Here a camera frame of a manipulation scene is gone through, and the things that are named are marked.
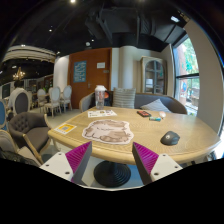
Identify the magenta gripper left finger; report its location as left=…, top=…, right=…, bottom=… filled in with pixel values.
left=39, top=140, right=93, bottom=185

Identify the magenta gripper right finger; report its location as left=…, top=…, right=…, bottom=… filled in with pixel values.
left=131, top=141, right=184, bottom=186

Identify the black computer mouse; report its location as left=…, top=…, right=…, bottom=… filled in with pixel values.
left=160, top=131, right=180, bottom=146

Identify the cat-shaped mouse pad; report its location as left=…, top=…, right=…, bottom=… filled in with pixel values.
left=82, top=119, right=134, bottom=145

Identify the yellow QR code card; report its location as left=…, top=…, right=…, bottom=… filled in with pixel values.
left=55, top=123, right=76, bottom=135

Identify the small teal pack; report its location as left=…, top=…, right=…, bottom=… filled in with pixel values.
left=149, top=117, right=161, bottom=121

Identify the round wooden table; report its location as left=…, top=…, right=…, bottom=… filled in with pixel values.
left=48, top=107, right=220, bottom=187

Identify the black red card box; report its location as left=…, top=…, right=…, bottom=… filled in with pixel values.
left=137, top=111, right=151, bottom=117

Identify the small pink white object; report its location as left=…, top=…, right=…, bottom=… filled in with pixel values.
left=159, top=111, right=166, bottom=119

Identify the white sticker sheet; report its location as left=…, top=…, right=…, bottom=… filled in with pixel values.
left=88, top=110, right=117, bottom=118

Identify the dark grey tufted armchair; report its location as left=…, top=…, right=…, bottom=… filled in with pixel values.
left=8, top=112, right=50, bottom=163

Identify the light grey cushion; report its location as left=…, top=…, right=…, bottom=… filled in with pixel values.
left=141, top=99, right=170, bottom=113

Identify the grey curved sofa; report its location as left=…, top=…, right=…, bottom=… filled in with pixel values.
left=78, top=90, right=188, bottom=115

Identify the striped grey cushion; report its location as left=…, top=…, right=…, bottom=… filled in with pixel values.
left=113, top=88, right=136, bottom=109

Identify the white dining chair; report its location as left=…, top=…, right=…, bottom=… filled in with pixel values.
left=60, top=85, right=72, bottom=107
left=37, top=89, right=47, bottom=107
left=44, top=87, right=61, bottom=116

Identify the clear plastic water jug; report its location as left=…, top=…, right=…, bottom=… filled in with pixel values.
left=95, top=85, right=106, bottom=110

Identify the grey round-back chair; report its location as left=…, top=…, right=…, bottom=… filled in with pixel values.
left=13, top=91, right=30, bottom=115

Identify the wooden glass display cabinet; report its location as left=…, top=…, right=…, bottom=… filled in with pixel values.
left=140, top=56, right=167, bottom=95

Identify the blue chair at left edge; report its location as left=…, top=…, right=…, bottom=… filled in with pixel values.
left=0, top=99, right=8, bottom=131

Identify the gold chandelier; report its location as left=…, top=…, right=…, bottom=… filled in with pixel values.
left=13, top=68, right=25, bottom=81

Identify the blue wall poster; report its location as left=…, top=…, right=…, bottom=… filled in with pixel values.
left=73, top=61, right=87, bottom=83

